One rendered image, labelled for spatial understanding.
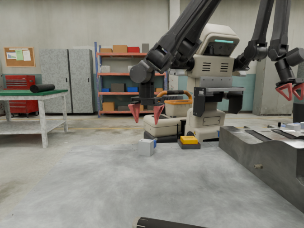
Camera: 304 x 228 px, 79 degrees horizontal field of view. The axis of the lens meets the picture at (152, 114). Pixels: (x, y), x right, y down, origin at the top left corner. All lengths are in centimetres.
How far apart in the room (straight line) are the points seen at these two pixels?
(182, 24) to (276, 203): 55
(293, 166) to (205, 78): 67
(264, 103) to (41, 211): 642
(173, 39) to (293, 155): 46
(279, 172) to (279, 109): 635
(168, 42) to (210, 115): 61
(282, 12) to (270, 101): 562
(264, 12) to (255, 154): 81
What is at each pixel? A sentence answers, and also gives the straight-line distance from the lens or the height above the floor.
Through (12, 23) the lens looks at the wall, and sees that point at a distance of 740.
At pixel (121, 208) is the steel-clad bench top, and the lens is 47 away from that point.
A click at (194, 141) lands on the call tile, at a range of 80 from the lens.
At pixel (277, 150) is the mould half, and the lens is 57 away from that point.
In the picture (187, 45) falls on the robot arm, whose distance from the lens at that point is 92.
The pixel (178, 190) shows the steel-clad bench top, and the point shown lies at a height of 80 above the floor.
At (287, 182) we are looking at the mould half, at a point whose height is 85.
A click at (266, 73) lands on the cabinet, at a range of 655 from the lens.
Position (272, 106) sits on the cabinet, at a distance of 675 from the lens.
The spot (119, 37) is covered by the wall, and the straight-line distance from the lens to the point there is 621.
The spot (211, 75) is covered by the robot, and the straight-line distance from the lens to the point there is 113.
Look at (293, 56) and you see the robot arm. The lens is 108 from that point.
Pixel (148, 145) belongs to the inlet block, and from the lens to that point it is 70.
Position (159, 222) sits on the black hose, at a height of 84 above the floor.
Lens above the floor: 108
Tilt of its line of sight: 10 degrees down
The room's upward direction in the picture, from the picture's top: straight up
